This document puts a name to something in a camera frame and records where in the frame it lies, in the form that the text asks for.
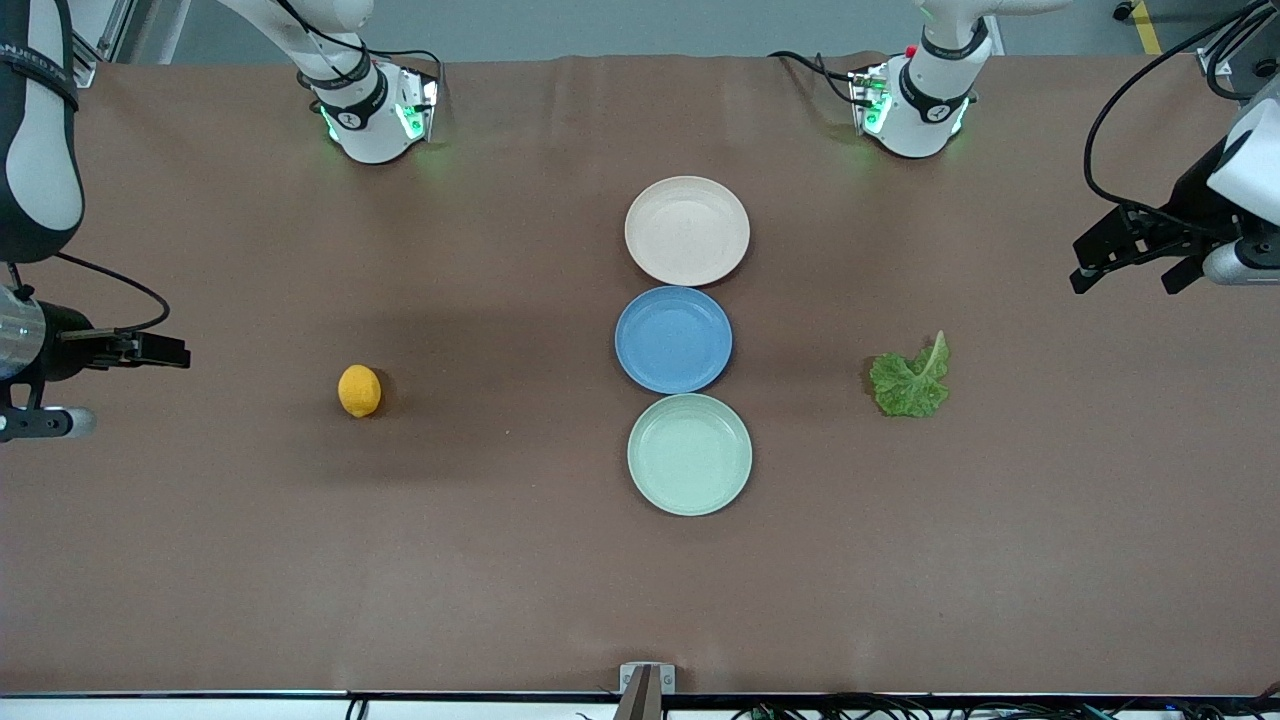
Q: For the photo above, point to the beige round plate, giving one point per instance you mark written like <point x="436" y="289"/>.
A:
<point x="687" y="230"/>

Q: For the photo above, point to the green lettuce leaf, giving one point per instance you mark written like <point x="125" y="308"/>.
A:
<point x="908" y="385"/>

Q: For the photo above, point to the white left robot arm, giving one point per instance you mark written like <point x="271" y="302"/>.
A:
<point x="930" y="110"/>

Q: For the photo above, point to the yellow lemon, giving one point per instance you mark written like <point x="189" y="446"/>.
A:
<point x="360" y="391"/>

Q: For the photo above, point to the base electronics box green light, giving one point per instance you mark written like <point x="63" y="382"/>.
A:
<point x="868" y="100"/>
<point x="420" y="105"/>

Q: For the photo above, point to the brown table cover sheet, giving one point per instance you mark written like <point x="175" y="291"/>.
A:
<point x="300" y="550"/>

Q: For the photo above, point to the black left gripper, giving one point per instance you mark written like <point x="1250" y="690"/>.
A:
<point x="1190" y="202"/>

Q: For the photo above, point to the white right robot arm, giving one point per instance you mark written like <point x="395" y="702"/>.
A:
<point x="40" y="180"/>

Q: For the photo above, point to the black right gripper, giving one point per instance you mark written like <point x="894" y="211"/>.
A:
<point x="66" y="341"/>

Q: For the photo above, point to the black caster wheel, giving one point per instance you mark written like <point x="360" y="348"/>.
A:
<point x="1124" y="11"/>

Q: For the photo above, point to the blue round plate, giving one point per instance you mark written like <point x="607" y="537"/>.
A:
<point x="673" y="340"/>

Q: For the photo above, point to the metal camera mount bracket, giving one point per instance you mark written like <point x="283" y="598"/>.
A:
<point x="646" y="685"/>

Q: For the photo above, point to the light green round plate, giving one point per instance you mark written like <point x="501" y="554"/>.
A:
<point x="690" y="455"/>

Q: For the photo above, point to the aluminium frame profile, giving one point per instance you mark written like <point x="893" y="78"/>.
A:
<point x="105" y="35"/>
<point x="1215" y="55"/>

